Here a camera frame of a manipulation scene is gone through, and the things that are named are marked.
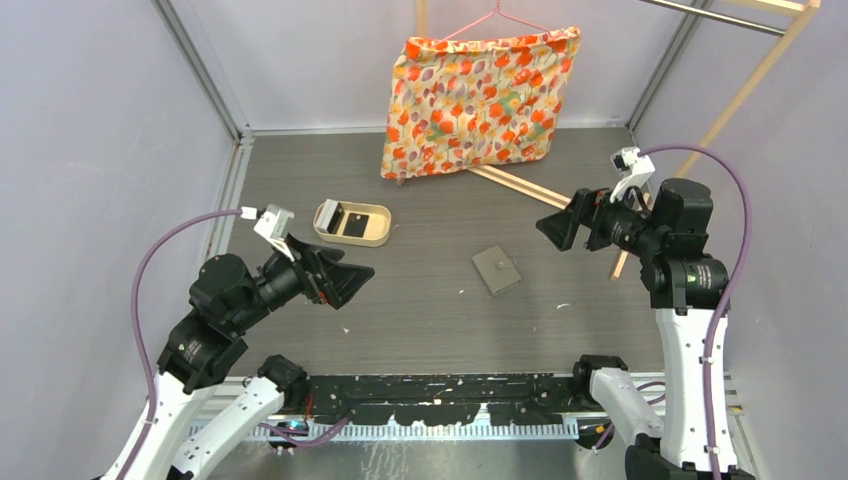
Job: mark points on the floral fabric bag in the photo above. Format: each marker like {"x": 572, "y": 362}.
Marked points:
{"x": 457, "y": 104}

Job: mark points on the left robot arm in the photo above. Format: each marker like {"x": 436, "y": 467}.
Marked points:
{"x": 226, "y": 301}

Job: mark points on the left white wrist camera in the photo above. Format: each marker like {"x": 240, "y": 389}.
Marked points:
{"x": 272, "y": 225}

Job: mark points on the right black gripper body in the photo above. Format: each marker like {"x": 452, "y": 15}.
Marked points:
{"x": 619, "y": 223}

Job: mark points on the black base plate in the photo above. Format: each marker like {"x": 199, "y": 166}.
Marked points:
{"x": 524, "y": 399}

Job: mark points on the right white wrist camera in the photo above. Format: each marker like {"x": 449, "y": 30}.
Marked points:
{"x": 634, "y": 169}

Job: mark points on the beige oval tray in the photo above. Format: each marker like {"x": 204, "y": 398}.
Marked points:
{"x": 378, "y": 229}

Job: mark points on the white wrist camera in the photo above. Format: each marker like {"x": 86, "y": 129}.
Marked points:
{"x": 634, "y": 169}
{"x": 272, "y": 225}

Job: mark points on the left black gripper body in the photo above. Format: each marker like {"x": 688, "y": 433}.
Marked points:
{"x": 283, "y": 279}

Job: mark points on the wooden rack frame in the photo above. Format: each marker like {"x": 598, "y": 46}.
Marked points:
{"x": 717, "y": 55}

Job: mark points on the aluminium front rail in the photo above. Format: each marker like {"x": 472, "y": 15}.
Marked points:
{"x": 263, "y": 396}

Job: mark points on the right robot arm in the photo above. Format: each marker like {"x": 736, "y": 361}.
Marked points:
{"x": 688, "y": 291}

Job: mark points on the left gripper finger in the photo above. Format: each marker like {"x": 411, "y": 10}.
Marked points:
{"x": 303, "y": 251}
{"x": 342, "y": 281}

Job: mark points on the stack of cards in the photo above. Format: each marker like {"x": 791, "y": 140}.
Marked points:
{"x": 329, "y": 217}

